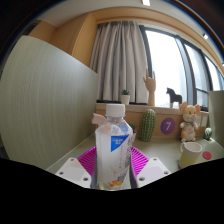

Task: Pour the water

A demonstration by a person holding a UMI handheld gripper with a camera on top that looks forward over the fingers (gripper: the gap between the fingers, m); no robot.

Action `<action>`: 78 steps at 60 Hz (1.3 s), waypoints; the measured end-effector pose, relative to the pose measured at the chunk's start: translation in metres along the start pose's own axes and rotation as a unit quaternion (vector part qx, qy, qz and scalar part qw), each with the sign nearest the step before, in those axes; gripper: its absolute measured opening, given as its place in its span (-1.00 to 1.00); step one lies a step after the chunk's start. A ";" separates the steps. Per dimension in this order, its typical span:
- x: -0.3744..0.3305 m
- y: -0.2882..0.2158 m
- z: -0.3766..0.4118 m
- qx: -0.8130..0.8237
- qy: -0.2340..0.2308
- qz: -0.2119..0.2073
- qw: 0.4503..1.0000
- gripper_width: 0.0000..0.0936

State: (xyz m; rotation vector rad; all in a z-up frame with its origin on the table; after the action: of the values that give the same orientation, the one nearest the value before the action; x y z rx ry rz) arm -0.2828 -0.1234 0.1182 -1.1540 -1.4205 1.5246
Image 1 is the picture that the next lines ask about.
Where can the round purple number sign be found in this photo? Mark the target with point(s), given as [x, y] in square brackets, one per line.
[168, 126]

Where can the grey-beige window curtain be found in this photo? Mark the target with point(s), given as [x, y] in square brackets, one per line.
[118, 63]

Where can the dark-framed window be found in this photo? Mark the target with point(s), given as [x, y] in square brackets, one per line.
[166, 63]

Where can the small ceiling spot light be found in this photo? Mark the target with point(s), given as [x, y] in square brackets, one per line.
[145, 2]
[205, 36]

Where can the small plant in white pot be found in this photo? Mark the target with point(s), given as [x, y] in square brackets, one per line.
[125, 99]
[133, 128]

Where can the pink animal-shaped ornament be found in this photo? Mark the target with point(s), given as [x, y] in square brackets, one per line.
[98, 119]

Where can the black horse figurine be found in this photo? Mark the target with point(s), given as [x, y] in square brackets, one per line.
[174, 97]

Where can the beige plush mouse toy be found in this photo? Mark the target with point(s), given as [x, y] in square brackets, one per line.
[189, 123]

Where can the wooden hand model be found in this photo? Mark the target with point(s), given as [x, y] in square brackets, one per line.
[150, 88]

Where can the flat round red coaster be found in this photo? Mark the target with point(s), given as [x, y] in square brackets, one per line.
[207, 155]

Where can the white wall socket plate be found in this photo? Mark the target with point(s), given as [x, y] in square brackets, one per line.
[204, 120]

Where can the pale yellow white cup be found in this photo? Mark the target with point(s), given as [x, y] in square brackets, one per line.
[189, 155]

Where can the grey-green desk divider panel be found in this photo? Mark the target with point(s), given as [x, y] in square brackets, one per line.
[46, 103]
[217, 116]

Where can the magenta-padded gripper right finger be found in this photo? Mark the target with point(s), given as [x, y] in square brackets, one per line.
[153, 170]

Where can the tall green cactus ornament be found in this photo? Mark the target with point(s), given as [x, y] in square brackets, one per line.
[148, 126]

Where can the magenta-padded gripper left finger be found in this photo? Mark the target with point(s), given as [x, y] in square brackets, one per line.
[71, 171]

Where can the small round green cactus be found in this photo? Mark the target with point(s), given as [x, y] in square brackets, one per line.
[208, 134]

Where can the clear plastic water bottle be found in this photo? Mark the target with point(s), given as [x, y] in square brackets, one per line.
[113, 153]

